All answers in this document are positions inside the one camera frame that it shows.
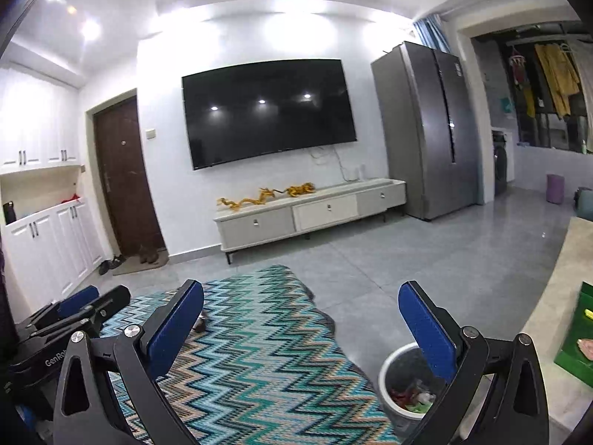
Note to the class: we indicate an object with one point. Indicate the short golden ornament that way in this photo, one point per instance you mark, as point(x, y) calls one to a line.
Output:
point(300, 189)

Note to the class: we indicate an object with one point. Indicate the brown door mat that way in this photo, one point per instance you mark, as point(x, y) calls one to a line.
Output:
point(139, 266)

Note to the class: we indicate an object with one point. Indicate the blue curtain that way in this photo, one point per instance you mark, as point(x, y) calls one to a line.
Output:
point(431, 32)

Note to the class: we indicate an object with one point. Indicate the green box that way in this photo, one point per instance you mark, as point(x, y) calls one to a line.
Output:
point(577, 352)

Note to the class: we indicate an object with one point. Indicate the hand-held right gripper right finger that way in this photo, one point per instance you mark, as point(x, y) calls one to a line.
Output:
point(424, 329)

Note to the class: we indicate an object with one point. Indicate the dark teal chair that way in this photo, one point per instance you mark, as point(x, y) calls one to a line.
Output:
point(584, 204)

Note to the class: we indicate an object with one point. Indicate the pair of brown shoes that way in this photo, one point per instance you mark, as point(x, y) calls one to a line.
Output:
point(149, 255)

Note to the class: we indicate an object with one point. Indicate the large black wall television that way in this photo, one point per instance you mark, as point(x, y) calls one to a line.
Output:
point(268, 111)

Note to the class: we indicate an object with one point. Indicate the red item on cabinet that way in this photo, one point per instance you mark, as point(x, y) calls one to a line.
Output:
point(72, 200)

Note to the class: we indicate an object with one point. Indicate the beige stone table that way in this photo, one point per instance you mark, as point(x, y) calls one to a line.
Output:
point(551, 296)

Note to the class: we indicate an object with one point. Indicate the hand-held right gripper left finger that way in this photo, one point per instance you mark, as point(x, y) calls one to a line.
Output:
point(173, 329)

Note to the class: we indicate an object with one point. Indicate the long golden dragon ornament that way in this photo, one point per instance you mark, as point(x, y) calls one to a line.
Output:
point(250, 198)

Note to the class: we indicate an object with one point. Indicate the small white device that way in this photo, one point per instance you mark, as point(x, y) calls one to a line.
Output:
point(359, 174)

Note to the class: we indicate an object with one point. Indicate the white lower shoe cabinet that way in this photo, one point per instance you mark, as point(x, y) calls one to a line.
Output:
point(51, 250)

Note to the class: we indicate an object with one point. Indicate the grey double-door refrigerator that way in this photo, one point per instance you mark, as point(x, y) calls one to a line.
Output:
point(421, 134)

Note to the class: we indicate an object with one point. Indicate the light green cloth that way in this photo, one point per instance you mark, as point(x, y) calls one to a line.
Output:
point(419, 407)

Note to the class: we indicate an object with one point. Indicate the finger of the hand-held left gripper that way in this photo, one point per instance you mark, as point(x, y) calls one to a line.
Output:
point(78, 297)
point(113, 299)

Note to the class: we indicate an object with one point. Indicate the teal wall sign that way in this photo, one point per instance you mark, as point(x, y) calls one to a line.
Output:
point(505, 105)

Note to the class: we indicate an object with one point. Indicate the red hanging ornament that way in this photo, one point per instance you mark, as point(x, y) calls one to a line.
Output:
point(517, 67)

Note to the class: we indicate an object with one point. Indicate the dark washing machine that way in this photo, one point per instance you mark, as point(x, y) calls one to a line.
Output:
point(502, 164)

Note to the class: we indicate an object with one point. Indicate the teal zigzag patterned rug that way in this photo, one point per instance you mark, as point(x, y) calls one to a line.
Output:
point(259, 357)

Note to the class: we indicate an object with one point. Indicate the pair of black shoes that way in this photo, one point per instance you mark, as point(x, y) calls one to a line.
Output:
point(111, 265)

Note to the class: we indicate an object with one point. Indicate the hanging yellow clothes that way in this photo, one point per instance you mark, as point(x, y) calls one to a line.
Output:
point(558, 79)

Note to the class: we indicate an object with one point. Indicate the white round waste bin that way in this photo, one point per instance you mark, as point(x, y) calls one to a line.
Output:
point(394, 419)

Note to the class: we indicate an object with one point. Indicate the white upper wall cabinet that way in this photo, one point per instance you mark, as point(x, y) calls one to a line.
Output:
point(32, 120)

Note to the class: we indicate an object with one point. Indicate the small grey crumpled scrap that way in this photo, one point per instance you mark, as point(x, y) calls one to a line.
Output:
point(200, 322)

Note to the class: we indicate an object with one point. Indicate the white low television cabinet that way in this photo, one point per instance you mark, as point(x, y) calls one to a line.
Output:
point(305, 218)

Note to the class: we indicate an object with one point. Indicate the dark brown entrance door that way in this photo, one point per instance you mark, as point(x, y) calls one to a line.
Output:
point(125, 176)

